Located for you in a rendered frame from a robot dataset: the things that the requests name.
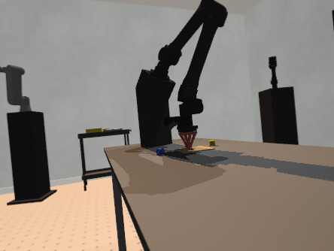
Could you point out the dark blue die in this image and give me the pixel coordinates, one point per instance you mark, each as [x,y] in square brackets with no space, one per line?
[160,151]

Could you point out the tan flat mat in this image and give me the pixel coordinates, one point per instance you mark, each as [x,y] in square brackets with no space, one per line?
[194,149]

